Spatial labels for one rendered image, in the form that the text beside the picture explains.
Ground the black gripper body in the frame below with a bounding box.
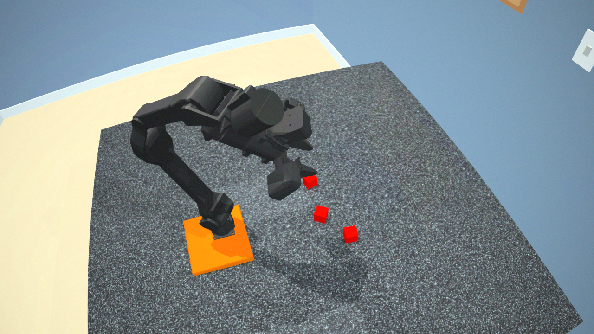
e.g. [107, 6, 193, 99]
[241, 130, 302, 201]

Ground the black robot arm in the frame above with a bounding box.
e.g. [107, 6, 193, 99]
[130, 76, 312, 240]

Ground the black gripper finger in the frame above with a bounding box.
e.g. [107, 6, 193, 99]
[289, 139, 313, 151]
[294, 157, 318, 178]

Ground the red cube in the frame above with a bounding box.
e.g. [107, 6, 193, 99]
[343, 225, 358, 243]
[303, 175, 317, 189]
[314, 205, 328, 223]

